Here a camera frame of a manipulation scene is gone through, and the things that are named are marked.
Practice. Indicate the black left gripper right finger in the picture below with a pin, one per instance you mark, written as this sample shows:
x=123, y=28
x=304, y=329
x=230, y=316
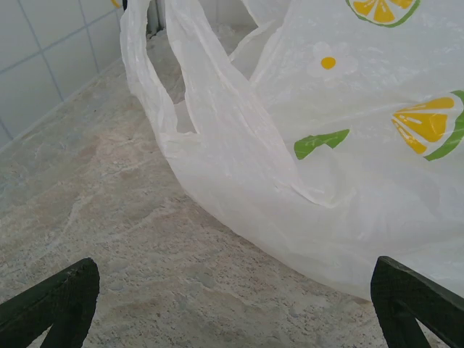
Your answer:
x=398, y=290

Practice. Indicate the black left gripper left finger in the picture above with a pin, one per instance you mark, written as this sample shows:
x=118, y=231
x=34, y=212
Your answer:
x=69, y=293

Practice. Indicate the white printed plastic bag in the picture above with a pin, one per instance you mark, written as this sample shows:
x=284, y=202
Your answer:
x=326, y=181

